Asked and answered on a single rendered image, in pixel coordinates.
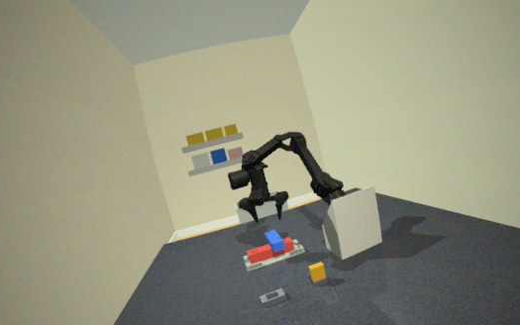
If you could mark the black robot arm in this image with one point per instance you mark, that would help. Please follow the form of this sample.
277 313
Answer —
322 183

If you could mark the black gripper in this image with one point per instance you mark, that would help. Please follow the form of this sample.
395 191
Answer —
280 198

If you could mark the yellow block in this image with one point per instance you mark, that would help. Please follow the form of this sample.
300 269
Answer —
317 271

